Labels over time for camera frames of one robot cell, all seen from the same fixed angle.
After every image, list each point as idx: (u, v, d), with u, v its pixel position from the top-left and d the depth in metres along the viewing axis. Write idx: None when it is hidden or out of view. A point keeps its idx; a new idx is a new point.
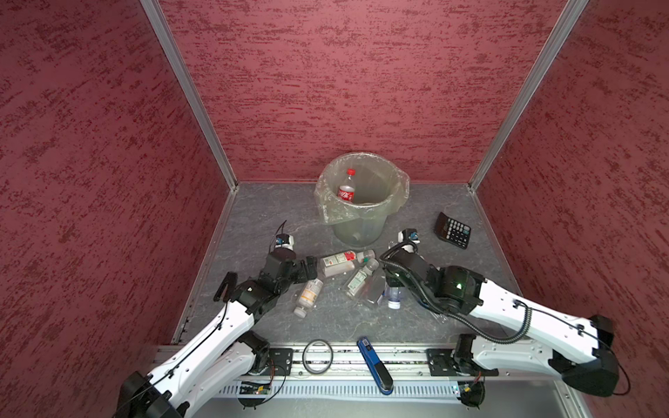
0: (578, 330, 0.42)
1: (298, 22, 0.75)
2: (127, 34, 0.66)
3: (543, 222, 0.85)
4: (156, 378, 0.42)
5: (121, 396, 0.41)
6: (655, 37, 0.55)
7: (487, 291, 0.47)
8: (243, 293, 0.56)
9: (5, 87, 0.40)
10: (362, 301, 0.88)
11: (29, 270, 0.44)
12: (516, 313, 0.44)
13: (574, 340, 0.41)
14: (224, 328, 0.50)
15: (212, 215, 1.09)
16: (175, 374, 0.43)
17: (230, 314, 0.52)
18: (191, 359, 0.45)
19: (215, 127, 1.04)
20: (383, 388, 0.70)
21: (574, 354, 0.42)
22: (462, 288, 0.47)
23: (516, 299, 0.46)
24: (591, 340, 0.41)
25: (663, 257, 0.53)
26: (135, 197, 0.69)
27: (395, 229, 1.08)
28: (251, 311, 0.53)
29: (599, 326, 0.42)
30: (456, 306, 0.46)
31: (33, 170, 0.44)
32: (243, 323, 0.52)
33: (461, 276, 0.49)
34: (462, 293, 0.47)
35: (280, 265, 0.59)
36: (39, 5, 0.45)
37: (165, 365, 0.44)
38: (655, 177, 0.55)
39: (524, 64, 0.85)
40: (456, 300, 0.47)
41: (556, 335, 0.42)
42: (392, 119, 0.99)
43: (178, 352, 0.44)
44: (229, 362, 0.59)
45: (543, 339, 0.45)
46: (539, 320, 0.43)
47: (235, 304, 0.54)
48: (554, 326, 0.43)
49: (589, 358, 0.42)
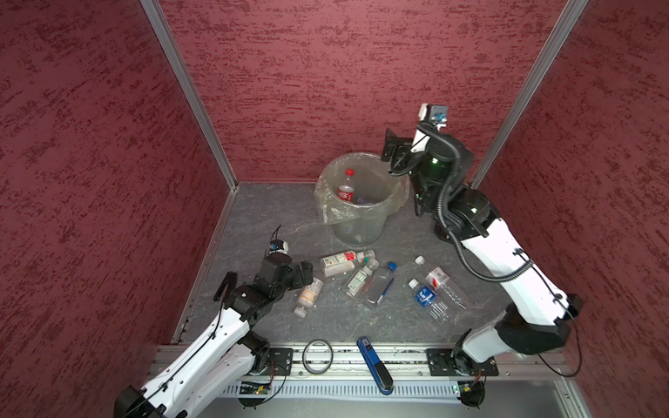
0: (555, 298, 0.41)
1: (298, 22, 0.75)
2: (127, 34, 0.66)
3: (543, 221, 0.85)
4: (150, 391, 0.42)
5: (116, 411, 0.40)
6: (655, 37, 0.55)
7: (496, 229, 0.42)
8: (237, 298, 0.55)
9: (5, 87, 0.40)
10: (362, 301, 0.88)
11: (29, 270, 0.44)
12: (511, 259, 0.41)
13: (544, 306, 0.40)
14: (218, 337, 0.49)
15: (212, 215, 1.09)
16: (169, 387, 0.42)
17: (224, 321, 0.51)
18: (184, 370, 0.44)
19: (216, 127, 1.04)
20: (383, 388, 0.70)
21: (529, 311, 0.42)
22: (477, 212, 0.42)
23: (519, 247, 0.42)
24: (559, 311, 0.40)
25: (663, 257, 0.53)
26: (135, 197, 0.69)
27: (395, 229, 1.08)
28: (246, 317, 0.52)
29: (574, 304, 0.41)
30: (457, 226, 0.41)
31: (33, 170, 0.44)
32: (238, 330, 0.51)
33: (481, 202, 0.42)
34: (476, 218, 0.41)
35: (275, 268, 0.58)
36: (39, 5, 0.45)
37: (159, 377, 0.43)
38: (655, 177, 0.55)
39: (524, 63, 0.85)
40: (464, 219, 0.41)
41: (530, 293, 0.41)
42: (392, 119, 0.99)
43: (172, 362, 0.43)
44: (228, 366, 0.59)
45: (510, 288, 0.44)
46: (528, 276, 0.41)
47: (230, 309, 0.53)
48: (535, 284, 0.41)
49: (547, 324, 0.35)
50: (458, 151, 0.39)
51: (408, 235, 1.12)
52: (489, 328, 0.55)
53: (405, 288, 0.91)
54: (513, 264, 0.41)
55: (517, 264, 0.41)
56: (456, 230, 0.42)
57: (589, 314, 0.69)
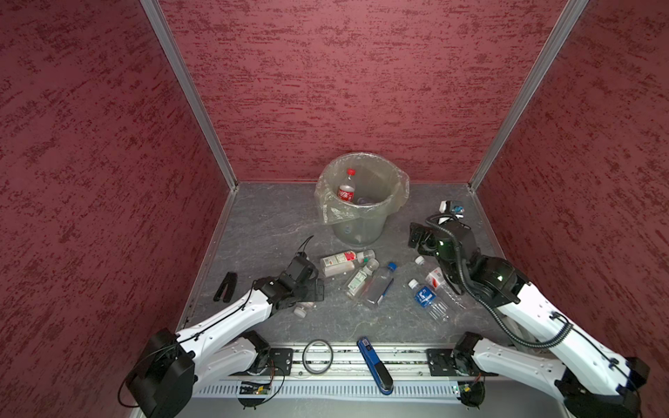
0: (611, 362, 0.40)
1: (298, 22, 0.75)
2: (127, 34, 0.66)
3: (543, 222, 0.85)
4: (183, 337, 0.45)
5: (146, 350, 0.43)
6: (655, 37, 0.55)
7: (527, 293, 0.44)
8: (266, 284, 0.60)
9: (5, 87, 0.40)
10: (362, 301, 0.88)
11: (29, 270, 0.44)
12: (551, 323, 0.42)
13: (601, 371, 0.39)
14: (246, 310, 0.53)
15: (211, 215, 1.08)
16: (200, 338, 0.45)
17: (253, 300, 0.56)
18: (213, 329, 0.47)
19: (215, 127, 1.04)
20: (383, 388, 0.70)
21: (593, 383, 0.41)
22: (503, 279, 0.45)
23: (555, 311, 0.43)
24: (620, 378, 0.38)
25: (663, 257, 0.53)
26: (135, 197, 0.69)
27: (395, 230, 1.08)
28: (272, 301, 0.57)
29: (636, 367, 0.39)
30: (489, 293, 0.45)
31: (33, 170, 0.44)
32: (264, 309, 0.55)
33: (506, 269, 0.46)
34: (502, 286, 0.44)
35: (302, 268, 0.65)
36: (39, 5, 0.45)
37: (192, 329, 0.46)
38: (655, 177, 0.55)
39: (524, 63, 0.85)
40: (491, 288, 0.45)
41: (583, 359, 0.41)
42: (392, 119, 0.99)
43: (203, 320, 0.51)
44: (234, 352, 0.59)
45: (567, 360, 0.43)
46: (574, 339, 0.41)
47: (260, 291, 0.58)
48: (585, 349, 0.40)
49: (611, 393, 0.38)
50: (452, 233, 0.48)
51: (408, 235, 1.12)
52: (537, 374, 0.51)
53: (405, 288, 0.91)
54: (553, 327, 0.42)
55: (558, 326, 0.42)
56: (488, 297, 0.45)
57: (589, 314, 0.69)
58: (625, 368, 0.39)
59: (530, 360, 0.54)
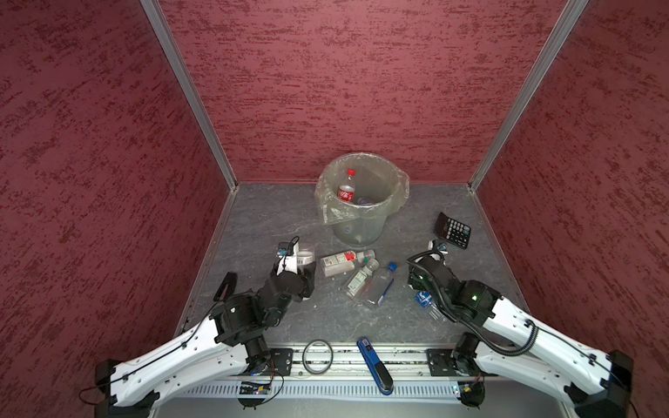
0: (590, 359, 0.43)
1: (298, 23, 0.75)
2: (127, 34, 0.66)
3: (543, 222, 0.85)
4: (115, 376, 0.44)
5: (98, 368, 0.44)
6: (655, 37, 0.55)
7: (501, 307, 0.50)
8: (225, 313, 0.49)
9: (5, 87, 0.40)
10: (362, 301, 0.88)
11: (29, 270, 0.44)
12: (523, 330, 0.47)
13: (582, 367, 0.42)
14: (187, 348, 0.46)
15: (211, 215, 1.08)
16: (128, 380, 0.43)
17: (199, 333, 0.47)
18: (145, 370, 0.44)
19: (216, 127, 1.04)
20: (383, 388, 0.70)
21: (582, 382, 0.44)
22: (477, 300, 0.52)
23: (529, 319, 0.48)
24: (602, 372, 0.41)
25: (663, 257, 0.53)
26: (135, 197, 0.69)
27: (395, 229, 1.08)
28: (220, 339, 0.46)
29: (616, 360, 0.42)
30: (468, 314, 0.52)
31: (33, 170, 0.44)
32: (208, 349, 0.47)
33: (479, 290, 0.53)
34: (476, 305, 0.51)
35: (274, 295, 0.48)
36: (39, 5, 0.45)
37: (127, 366, 0.45)
38: (655, 177, 0.55)
39: (524, 63, 0.85)
40: (469, 309, 0.52)
41: (564, 359, 0.44)
42: (392, 119, 0.99)
43: (144, 354, 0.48)
44: (219, 364, 0.59)
45: (553, 362, 0.46)
46: (552, 342, 0.45)
47: (212, 322, 0.48)
48: (564, 350, 0.44)
49: (598, 389, 0.42)
50: (426, 267, 0.58)
51: (408, 235, 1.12)
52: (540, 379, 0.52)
53: (405, 288, 0.91)
54: (527, 333, 0.47)
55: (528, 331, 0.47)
56: (468, 317, 0.51)
57: (589, 314, 0.69)
58: (604, 361, 0.42)
59: (537, 364, 0.54)
